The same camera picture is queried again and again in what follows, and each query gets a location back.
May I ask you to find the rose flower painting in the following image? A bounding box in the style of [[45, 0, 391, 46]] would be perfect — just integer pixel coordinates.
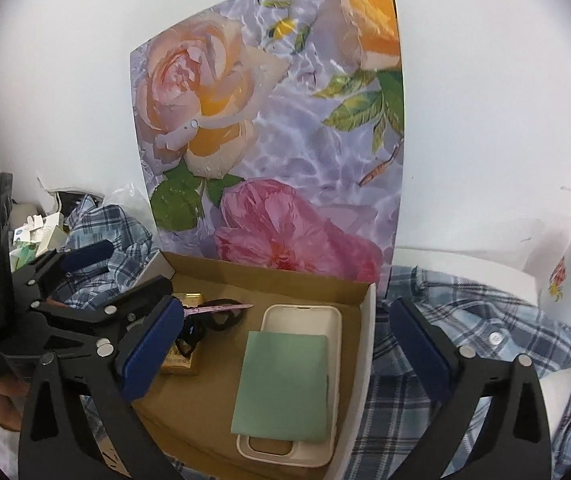
[[130, 0, 406, 285]]

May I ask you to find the pile of small boxes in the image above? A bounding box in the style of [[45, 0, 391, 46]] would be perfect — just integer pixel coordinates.
[[10, 212, 68, 272]]

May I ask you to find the black clip with pink strap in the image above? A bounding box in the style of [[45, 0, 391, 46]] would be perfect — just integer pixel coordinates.
[[175, 298, 253, 343]]

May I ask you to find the person's left hand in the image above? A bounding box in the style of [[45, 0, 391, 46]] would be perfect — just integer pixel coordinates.
[[0, 375, 29, 432]]

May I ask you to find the white cardboard box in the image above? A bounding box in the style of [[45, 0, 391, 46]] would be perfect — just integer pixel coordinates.
[[133, 252, 377, 479]]

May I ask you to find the gold cigarette pack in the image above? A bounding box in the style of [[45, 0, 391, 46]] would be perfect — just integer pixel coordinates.
[[160, 292, 205, 376]]

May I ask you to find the blue plaid shirt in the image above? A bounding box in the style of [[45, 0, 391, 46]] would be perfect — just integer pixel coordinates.
[[57, 196, 571, 479]]

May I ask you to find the beige phone case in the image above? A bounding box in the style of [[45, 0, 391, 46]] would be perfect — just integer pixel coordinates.
[[231, 304, 342, 468]]

